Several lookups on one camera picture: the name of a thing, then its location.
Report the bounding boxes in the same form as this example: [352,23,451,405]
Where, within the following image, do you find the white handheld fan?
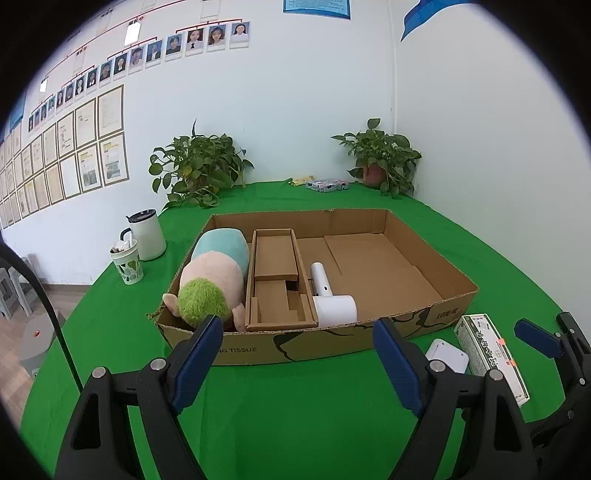
[311,262,358,328]

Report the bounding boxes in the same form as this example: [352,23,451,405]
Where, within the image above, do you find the green white long box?
[454,314,530,407]

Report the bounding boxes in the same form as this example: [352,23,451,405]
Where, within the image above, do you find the white rectangular device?
[426,339,469,374]

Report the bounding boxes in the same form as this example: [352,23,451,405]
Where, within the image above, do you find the grey stool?
[18,313,56,379]

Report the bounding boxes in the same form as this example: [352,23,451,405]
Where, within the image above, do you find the pastel plush toy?
[162,228,249,332]

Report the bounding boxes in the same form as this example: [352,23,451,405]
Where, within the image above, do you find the green patterned cup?
[110,239,143,285]

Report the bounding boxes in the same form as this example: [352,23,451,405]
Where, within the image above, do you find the large cardboard box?
[156,209,478,366]

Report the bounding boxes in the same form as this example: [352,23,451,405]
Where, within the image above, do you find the white kettle black lid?
[119,209,166,261]

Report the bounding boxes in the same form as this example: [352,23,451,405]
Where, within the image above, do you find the cardboard insert tray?
[245,228,318,332]

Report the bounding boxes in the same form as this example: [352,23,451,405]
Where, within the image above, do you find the right potted plant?
[332,118,422,198]

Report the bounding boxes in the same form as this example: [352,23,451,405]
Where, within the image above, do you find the potted plant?
[148,132,253,210]
[332,118,422,198]

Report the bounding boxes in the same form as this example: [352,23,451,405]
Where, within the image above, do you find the left potted plant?
[148,132,253,210]

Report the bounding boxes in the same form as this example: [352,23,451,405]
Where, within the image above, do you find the yellow item on table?
[288,176,315,186]

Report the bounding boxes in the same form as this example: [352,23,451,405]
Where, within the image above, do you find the staff photo row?
[27,19,250,132]

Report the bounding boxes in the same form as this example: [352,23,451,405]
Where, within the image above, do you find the black cable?
[0,239,85,393]

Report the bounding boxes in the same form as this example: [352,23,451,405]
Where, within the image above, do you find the framed certificates on wall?
[1,85,130,229]

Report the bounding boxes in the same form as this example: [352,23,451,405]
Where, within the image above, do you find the blue wall poster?
[283,0,351,20]

